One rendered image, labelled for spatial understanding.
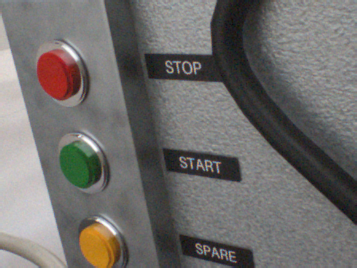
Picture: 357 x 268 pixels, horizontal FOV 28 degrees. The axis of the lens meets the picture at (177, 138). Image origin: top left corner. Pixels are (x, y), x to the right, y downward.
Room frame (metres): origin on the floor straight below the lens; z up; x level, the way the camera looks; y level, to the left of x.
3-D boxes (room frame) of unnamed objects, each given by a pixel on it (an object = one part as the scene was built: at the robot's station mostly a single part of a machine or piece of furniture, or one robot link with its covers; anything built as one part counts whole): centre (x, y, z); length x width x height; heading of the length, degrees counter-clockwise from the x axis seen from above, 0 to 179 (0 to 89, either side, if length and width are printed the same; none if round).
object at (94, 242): (0.36, 0.05, 1.35); 0.03 x 0.01 x 0.03; 49
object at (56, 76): (0.36, 0.05, 1.45); 0.03 x 0.01 x 0.03; 49
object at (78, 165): (0.36, 0.05, 1.40); 0.03 x 0.01 x 0.03; 49
